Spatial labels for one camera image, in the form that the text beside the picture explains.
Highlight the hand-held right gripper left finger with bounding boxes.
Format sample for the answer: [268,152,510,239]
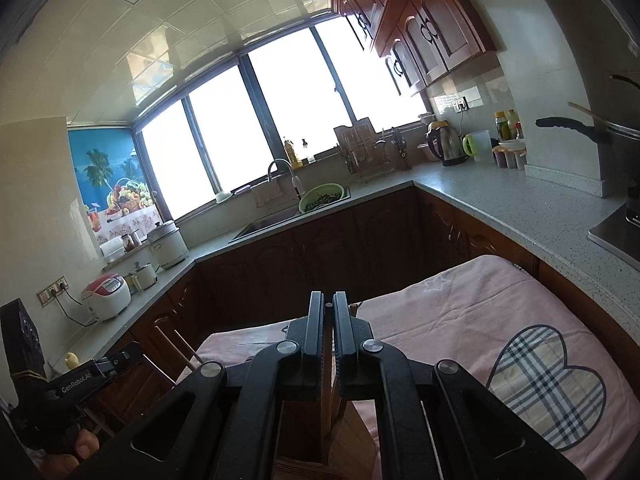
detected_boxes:
[80,290,327,480]

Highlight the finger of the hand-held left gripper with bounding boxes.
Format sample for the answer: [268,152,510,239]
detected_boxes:
[95,341,147,380]

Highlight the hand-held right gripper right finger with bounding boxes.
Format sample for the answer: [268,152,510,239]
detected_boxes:
[332,291,586,480]

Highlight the wooden utensil holder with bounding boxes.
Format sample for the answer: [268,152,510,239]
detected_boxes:
[272,302,383,480]

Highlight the person's left hand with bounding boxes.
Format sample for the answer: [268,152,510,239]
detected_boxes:
[37,427,101,480]

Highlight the white and red rice cooker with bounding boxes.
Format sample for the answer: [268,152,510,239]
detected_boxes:
[81,272,133,322]

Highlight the small white electric pot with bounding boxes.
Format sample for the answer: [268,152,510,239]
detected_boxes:
[125,261,158,293]

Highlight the paper towel roll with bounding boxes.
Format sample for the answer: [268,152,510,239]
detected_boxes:
[100,237,126,263]

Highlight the pink tablecloth with plaid hearts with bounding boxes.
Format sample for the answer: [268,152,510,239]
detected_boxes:
[192,254,640,480]

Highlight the steel sink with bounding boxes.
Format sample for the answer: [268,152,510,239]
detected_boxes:
[229,187,352,245]

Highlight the large white electric cooker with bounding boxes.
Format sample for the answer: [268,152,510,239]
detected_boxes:
[146,220,190,270]

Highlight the green colander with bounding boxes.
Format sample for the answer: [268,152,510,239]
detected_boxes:
[299,184,346,215]

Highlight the pink dish cloth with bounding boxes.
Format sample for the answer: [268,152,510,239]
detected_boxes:
[254,181,287,210]

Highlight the curved steel faucet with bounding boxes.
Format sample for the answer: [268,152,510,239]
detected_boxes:
[266,159,304,201]

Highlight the metal dish rack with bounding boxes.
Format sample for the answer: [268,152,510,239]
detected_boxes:
[337,137,398,184]

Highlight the knife block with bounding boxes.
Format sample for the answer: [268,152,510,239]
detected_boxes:
[390,127,413,171]

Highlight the wooden cutting board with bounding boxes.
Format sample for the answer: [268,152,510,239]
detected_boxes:
[333,117,379,161]

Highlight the grey kitchen countertop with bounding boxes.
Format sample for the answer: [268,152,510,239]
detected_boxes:
[45,165,640,376]

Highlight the steel electric kettle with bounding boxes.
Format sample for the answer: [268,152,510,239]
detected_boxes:
[425,121,471,167]

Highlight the large kitchen window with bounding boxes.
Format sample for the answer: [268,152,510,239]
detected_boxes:
[132,17,431,221]

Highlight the spice jar set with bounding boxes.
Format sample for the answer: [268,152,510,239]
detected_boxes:
[491,140,529,171]

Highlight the gas stove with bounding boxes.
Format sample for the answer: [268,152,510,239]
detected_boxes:
[587,200,640,271]

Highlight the black wok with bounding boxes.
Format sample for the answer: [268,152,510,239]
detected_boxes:
[535,116,640,196]

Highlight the brown upper kitchen cabinets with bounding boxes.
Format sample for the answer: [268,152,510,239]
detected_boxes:
[327,0,501,98]

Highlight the wooden spatula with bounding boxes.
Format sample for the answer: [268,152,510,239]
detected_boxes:
[567,102,611,130]

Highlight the glass wok lid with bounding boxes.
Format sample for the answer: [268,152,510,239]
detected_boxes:
[609,74,640,141]

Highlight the black power cable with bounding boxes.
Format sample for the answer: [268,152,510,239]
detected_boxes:
[52,287,98,328]

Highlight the long wall power outlet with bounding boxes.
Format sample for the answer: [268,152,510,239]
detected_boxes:
[37,275,70,306]

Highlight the beach and fruit wall poster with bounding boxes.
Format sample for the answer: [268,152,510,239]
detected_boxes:
[67,127,161,246]

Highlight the white pitcher with green handle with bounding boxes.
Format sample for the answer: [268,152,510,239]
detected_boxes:
[462,130,493,162]

